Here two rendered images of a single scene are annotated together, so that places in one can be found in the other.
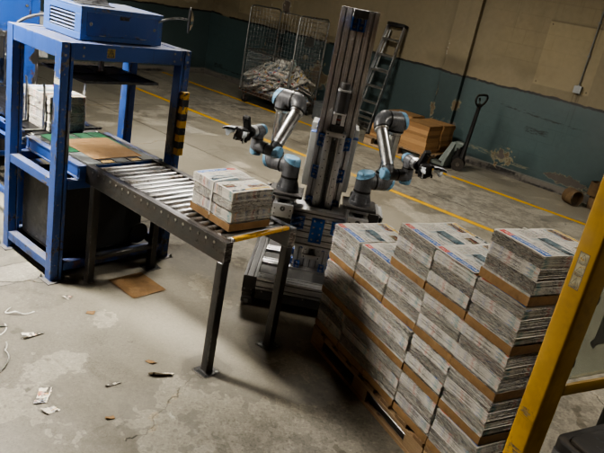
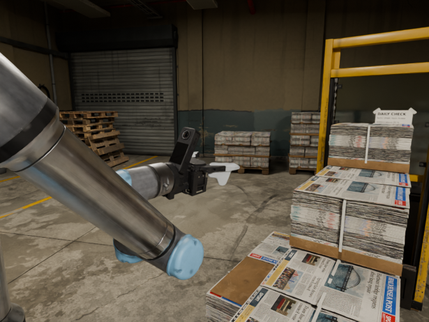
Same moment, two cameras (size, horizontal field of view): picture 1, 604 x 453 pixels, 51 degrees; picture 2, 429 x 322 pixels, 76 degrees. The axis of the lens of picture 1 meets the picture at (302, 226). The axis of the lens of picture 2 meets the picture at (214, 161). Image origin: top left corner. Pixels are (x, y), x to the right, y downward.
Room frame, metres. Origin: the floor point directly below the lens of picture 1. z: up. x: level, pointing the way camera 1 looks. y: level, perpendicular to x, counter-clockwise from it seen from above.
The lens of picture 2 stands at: (3.96, -0.01, 1.38)
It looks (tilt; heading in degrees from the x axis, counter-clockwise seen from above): 11 degrees down; 245
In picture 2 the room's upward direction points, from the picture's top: straight up
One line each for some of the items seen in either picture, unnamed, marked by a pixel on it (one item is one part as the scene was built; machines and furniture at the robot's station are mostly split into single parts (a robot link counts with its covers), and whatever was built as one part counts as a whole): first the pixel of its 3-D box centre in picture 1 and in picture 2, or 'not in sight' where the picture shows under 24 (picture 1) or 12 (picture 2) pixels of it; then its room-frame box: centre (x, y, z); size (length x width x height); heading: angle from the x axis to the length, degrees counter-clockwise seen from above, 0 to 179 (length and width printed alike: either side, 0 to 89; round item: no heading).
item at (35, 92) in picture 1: (55, 107); not in sight; (4.59, 1.98, 0.93); 0.38 x 0.30 x 0.26; 52
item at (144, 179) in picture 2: (410, 160); (128, 188); (3.89, -0.58, 1.21); 0.11 x 0.08 x 0.09; 26
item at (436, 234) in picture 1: (446, 234); (352, 189); (3.04, -0.72, 1.07); 0.37 x 0.29 x 0.01; 121
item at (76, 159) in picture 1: (94, 153); not in sight; (4.24, 1.53, 0.75); 0.70 x 0.65 x 0.10; 52
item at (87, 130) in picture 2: not in sight; (89, 138); (3.92, -7.47, 0.65); 1.33 x 0.94 x 1.30; 56
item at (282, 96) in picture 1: (279, 129); not in sight; (4.13, 0.27, 1.19); 0.15 x 0.12 x 0.55; 64
